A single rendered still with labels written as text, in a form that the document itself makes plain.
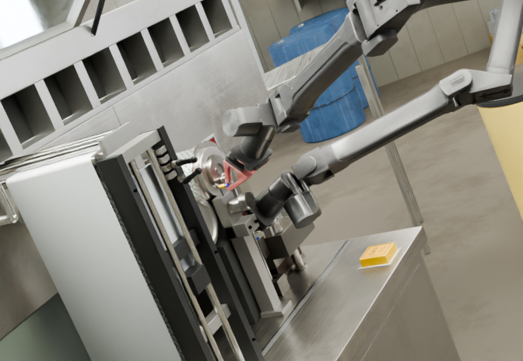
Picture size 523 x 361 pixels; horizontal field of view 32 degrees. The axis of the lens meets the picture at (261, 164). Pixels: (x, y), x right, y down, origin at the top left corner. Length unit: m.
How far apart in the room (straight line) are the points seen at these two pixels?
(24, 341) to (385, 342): 0.78
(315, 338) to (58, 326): 0.58
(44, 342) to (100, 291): 0.23
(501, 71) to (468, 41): 6.39
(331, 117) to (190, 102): 4.59
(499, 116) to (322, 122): 3.22
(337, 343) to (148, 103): 0.92
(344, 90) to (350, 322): 5.35
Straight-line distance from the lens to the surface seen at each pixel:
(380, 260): 2.11
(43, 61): 2.20
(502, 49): 2.04
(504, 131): 4.12
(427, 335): 2.26
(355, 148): 2.00
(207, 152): 2.02
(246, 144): 1.93
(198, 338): 1.69
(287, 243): 2.17
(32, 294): 2.03
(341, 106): 7.15
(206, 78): 2.68
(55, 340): 2.07
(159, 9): 2.60
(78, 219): 1.82
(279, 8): 8.31
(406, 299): 2.17
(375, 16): 1.53
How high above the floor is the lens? 1.70
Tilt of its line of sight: 14 degrees down
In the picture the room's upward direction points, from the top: 22 degrees counter-clockwise
